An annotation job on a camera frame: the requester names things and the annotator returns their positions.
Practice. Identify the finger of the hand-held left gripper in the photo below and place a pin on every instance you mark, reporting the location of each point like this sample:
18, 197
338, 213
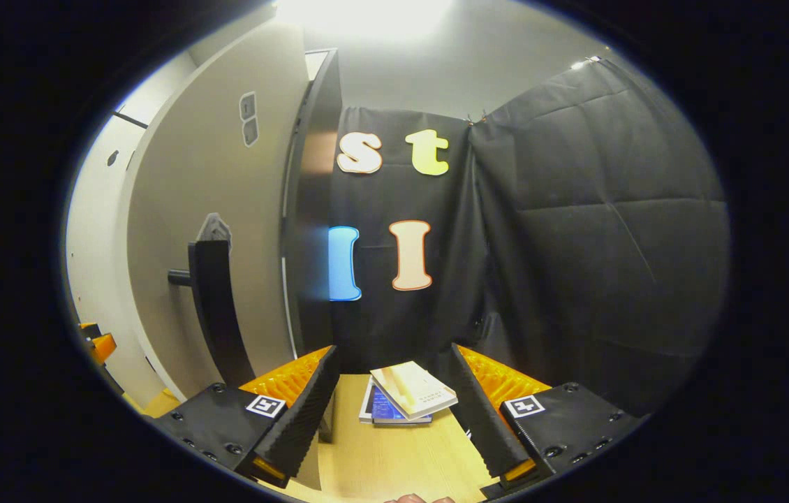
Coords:
105, 348
89, 328

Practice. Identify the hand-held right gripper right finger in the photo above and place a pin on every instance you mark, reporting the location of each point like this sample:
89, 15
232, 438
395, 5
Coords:
482, 412

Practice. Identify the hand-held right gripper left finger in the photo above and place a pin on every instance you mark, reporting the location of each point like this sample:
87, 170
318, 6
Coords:
300, 419

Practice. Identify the white shoe cabinet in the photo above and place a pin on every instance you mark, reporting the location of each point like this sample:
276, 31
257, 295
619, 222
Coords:
314, 209

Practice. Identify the white book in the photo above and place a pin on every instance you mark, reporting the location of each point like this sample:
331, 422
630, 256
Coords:
364, 409

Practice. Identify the beige book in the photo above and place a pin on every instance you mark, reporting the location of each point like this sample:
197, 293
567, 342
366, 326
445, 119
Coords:
415, 391

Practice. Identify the blue book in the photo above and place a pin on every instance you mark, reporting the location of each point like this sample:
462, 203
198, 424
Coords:
384, 409

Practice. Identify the black backdrop cloth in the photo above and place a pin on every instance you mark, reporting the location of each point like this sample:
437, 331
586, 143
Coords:
576, 244

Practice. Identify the ceiling light panel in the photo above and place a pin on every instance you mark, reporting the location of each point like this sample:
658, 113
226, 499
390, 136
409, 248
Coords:
366, 15

